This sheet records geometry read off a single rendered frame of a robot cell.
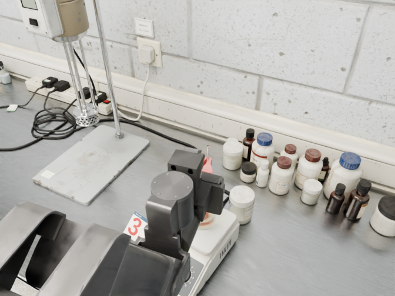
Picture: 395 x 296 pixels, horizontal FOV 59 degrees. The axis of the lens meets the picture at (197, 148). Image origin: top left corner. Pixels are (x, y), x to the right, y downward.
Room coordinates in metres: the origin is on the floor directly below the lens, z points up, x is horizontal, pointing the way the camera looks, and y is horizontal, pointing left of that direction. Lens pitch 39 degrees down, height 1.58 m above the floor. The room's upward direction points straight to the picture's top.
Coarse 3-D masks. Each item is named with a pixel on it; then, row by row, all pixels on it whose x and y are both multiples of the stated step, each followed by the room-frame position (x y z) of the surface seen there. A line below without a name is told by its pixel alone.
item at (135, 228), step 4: (136, 216) 0.54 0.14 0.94; (132, 220) 0.53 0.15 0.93; (136, 220) 0.53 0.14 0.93; (140, 220) 0.53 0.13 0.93; (132, 224) 0.52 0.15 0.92; (136, 224) 0.52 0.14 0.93; (140, 224) 0.52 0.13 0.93; (144, 224) 0.52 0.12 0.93; (128, 228) 0.52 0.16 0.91; (132, 228) 0.52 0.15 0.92; (136, 228) 0.51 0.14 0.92; (140, 228) 0.51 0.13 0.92; (128, 232) 0.51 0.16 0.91; (132, 232) 0.51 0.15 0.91; (136, 232) 0.51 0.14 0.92; (140, 232) 0.50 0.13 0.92; (132, 236) 0.50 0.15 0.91; (136, 236) 0.50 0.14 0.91; (140, 236) 0.50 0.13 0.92; (144, 236) 0.49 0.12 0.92
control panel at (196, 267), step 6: (192, 258) 0.40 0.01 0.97; (192, 264) 0.39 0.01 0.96; (198, 264) 0.39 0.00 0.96; (192, 270) 0.38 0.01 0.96; (198, 270) 0.38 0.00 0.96; (192, 276) 0.37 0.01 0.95; (198, 276) 0.37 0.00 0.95; (186, 282) 0.37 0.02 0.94; (192, 282) 0.36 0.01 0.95; (186, 288) 0.36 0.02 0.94; (180, 294) 0.35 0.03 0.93; (186, 294) 0.35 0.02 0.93
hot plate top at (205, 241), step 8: (224, 208) 0.52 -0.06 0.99; (216, 216) 0.49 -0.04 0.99; (224, 216) 0.49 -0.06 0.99; (232, 216) 0.49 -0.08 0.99; (216, 224) 0.47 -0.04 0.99; (224, 224) 0.47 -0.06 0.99; (232, 224) 0.47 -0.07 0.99; (200, 232) 0.45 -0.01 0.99; (208, 232) 0.45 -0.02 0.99; (216, 232) 0.45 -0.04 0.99; (224, 232) 0.45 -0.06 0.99; (200, 240) 0.43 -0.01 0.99; (208, 240) 0.43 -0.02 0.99; (216, 240) 0.43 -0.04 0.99; (200, 248) 0.41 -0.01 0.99; (208, 248) 0.41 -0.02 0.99
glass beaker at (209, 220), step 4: (208, 216) 0.46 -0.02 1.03; (212, 216) 0.47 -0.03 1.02; (204, 220) 0.46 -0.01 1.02; (208, 220) 0.46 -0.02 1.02; (212, 220) 0.47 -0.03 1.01; (200, 224) 0.46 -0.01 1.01; (204, 224) 0.46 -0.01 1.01; (208, 224) 0.46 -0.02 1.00; (212, 224) 0.47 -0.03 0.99; (200, 228) 0.46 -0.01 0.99; (204, 228) 0.46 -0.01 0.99
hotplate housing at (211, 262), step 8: (232, 232) 0.47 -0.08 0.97; (224, 240) 0.45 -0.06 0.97; (232, 240) 0.47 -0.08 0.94; (192, 248) 0.42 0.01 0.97; (216, 248) 0.42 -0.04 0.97; (224, 248) 0.44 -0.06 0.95; (192, 256) 0.41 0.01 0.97; (200, 256) 0.41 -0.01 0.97; (208, 256) 0.41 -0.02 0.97; (216, 256) 0.41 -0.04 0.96; (224, 256) 0.44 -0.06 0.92; (208, 264) 0.39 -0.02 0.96; (216, 264) 0.42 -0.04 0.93; (208, 272) 0.39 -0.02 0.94; (200, 280) 0.37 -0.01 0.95; (192, 288) 0.35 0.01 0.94; (200, 288) 0.37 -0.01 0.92
